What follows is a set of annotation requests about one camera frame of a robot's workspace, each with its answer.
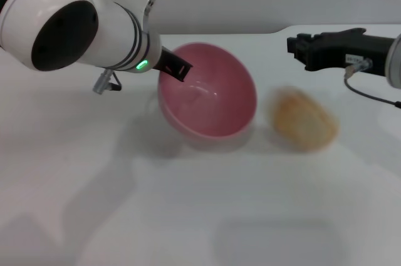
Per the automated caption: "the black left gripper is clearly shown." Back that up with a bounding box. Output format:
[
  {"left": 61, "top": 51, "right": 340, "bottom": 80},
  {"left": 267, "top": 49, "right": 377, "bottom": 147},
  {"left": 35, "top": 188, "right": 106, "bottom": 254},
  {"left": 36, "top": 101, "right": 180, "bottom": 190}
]
[{"left": 152, "top": 45, "right": 194, "bottom": 82}]

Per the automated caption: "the silver left camera bracket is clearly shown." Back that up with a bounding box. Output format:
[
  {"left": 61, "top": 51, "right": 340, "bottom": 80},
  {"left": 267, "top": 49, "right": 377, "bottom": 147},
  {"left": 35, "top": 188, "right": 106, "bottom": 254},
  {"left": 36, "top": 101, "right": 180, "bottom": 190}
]
[{"left": 133, "top": 0, "right": 157, "bottom": 34}]

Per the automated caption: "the pink plastic bowl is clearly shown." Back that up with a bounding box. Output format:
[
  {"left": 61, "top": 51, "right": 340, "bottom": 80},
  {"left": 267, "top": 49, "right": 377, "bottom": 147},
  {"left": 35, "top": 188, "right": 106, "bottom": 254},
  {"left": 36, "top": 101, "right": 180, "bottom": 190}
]
[{"left": 156, "top": 42, "right": 258, "bottom": 148}]

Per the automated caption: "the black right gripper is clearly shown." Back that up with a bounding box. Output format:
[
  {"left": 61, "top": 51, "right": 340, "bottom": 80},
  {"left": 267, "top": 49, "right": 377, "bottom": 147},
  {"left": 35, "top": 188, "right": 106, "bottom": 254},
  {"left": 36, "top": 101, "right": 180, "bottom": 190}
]
[{"left": 286, "top": 27, "right": 396, "bottom": 78}]

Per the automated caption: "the orange striped bread roll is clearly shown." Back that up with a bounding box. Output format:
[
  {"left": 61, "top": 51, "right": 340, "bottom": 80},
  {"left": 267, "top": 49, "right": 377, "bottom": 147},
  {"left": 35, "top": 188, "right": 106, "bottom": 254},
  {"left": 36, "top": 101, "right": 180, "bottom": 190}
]
[{"left": 269, "top": 86, "right": 341, "bottom": 153}]

